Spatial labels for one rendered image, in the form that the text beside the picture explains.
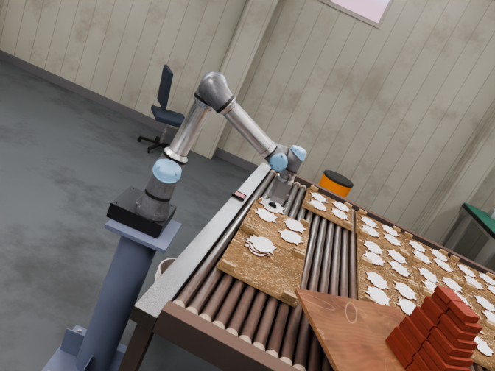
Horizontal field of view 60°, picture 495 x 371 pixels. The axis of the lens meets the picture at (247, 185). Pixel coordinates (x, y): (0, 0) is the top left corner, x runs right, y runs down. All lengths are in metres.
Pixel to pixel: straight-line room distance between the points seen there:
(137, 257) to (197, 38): 4.22
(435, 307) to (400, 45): 4.55
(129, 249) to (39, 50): 4.96
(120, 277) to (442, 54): 4.86
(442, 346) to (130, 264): 1.24
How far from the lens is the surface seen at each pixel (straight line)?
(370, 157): 5.95
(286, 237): 2.20
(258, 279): 1.77
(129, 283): 2.02
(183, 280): 1.61
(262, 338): 1.53
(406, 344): 1.61
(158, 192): 1.80
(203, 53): 5.79
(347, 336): 1.56
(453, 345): 1.54
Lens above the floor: 1.83
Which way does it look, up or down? 20 degrees down
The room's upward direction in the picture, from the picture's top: 25 degrees clockwise
